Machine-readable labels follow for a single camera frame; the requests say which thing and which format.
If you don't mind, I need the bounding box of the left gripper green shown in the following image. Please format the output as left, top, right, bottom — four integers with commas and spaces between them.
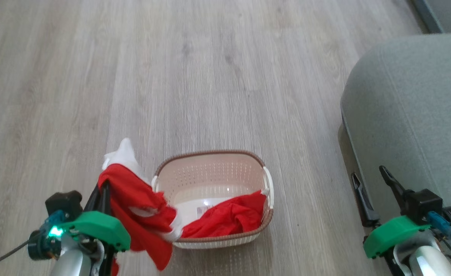
59, 183, 131, 252

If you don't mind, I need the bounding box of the dark grey furniture edge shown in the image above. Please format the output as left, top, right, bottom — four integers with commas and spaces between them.
408, 0, 451, 34

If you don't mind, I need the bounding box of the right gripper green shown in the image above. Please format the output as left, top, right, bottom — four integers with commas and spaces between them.
351, 165, 431, 259

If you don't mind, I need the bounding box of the red and white garment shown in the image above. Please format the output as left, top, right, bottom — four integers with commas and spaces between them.
97, 138, 268, 276

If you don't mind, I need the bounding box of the grey fabric sofa seat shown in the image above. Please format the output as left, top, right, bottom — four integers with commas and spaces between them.
338, 33, 451, 276

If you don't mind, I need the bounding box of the cream perforated plastic laundry basket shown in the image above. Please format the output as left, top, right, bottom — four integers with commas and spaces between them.
151, 149, 275, 250

